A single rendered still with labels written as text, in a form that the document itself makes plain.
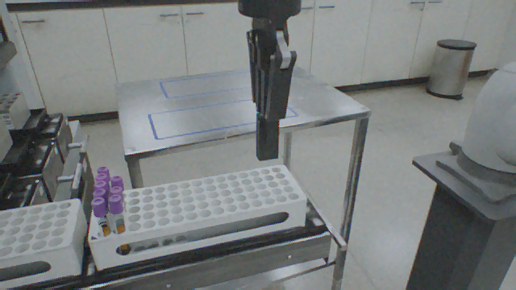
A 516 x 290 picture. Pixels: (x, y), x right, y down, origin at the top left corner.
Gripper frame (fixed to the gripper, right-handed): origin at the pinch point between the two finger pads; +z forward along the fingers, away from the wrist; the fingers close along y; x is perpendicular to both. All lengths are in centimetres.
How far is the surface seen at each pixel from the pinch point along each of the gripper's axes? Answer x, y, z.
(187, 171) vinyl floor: -3, -142, 95
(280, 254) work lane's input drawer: 0.1, 6.7, 16.3
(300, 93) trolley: 24, -45, 13
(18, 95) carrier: -45, -49, 7
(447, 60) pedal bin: 224, -199, 61
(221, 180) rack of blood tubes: -6.2, -4.4, 9.3
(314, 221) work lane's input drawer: 6.1, 4.7, 13.3
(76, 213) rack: -27.0, -1.3, 8.5
